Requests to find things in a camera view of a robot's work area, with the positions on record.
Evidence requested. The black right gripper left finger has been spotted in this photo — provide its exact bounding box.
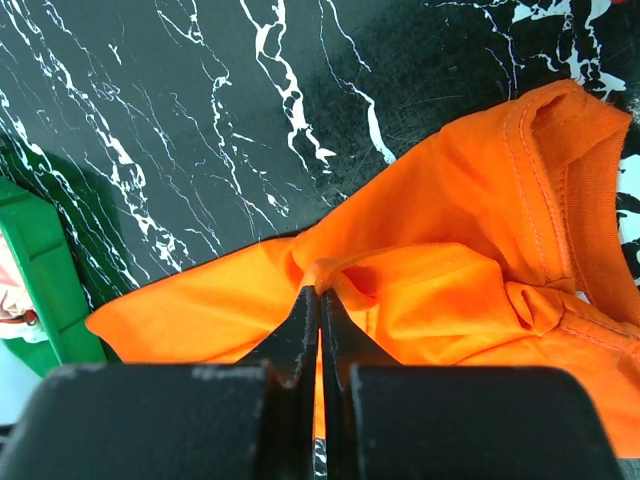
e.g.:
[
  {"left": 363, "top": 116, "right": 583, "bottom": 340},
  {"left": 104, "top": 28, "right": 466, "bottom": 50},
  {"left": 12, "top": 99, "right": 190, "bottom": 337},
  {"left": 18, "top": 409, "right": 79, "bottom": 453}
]
[{"left": 1, "top": 287, "right": 318, "bottom": 479}]

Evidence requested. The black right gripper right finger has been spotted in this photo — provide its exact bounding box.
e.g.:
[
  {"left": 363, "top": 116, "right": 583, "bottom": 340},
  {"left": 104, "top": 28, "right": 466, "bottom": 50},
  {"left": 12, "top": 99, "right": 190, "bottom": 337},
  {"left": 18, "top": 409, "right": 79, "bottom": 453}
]
[{"left": 320, "top": 291, "right": 622, "bottom": 479}]

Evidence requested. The orange t-shirt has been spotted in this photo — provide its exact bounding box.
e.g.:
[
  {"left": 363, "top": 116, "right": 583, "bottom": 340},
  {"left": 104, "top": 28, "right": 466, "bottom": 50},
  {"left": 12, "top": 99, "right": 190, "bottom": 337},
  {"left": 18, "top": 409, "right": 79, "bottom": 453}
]
[{"left": 86, "top": 80, "right": 639, "bottom": 458}]

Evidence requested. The green plastic tray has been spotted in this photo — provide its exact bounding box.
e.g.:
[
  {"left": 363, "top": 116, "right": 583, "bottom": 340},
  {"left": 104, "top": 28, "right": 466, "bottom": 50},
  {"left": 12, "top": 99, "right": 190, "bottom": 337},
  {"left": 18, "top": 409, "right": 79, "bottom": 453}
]
[{"left": 1, "top": 178, "right": 107, "bottom": 377}]

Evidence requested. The pink t-shirt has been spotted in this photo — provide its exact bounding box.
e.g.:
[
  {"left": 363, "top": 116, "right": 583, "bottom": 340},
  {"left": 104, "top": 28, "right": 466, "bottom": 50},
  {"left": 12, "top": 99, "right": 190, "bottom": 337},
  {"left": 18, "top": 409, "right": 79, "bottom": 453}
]
[{"left": 1, "top": 235, "right": 38, "bottom": 326}]

